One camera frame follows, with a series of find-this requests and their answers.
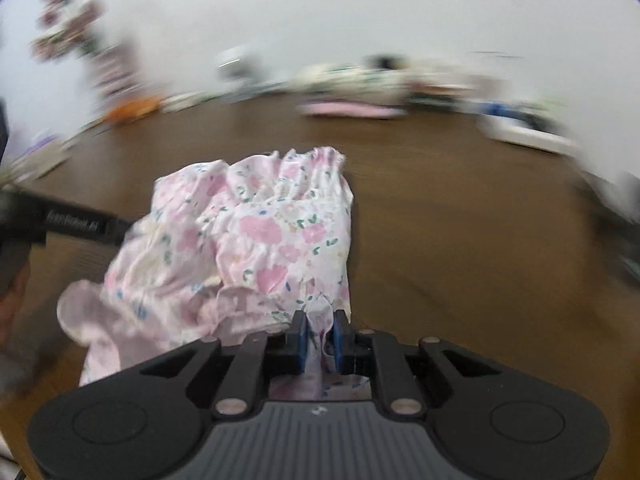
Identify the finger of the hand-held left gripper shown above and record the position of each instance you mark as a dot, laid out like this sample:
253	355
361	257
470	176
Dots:
121	228

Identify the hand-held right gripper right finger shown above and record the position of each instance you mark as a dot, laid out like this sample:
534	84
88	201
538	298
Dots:
338	342

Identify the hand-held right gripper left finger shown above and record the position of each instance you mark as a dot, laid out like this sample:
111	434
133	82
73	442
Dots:
301	340

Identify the pink floral ruffled garment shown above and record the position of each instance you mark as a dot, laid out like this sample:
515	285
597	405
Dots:
240	240

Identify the pink and blue mesh garment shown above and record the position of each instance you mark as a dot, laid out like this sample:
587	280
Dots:
350	109

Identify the cream green-flower garment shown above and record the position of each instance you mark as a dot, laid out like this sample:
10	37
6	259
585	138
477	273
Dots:
350	80

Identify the clear box of orange peels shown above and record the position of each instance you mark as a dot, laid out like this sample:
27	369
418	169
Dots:
132	110

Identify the pink knitted vase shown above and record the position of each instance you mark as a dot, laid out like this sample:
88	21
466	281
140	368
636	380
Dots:
117	75

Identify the white astronaut figure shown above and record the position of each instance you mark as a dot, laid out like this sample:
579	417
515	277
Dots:
237	67

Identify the dried pink roses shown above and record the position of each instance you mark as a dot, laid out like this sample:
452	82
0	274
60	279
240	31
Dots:
65	20

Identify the dark tissue box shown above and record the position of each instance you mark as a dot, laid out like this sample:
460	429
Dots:
440	95

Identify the white power strip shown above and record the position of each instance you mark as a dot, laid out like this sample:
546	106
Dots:
530	135

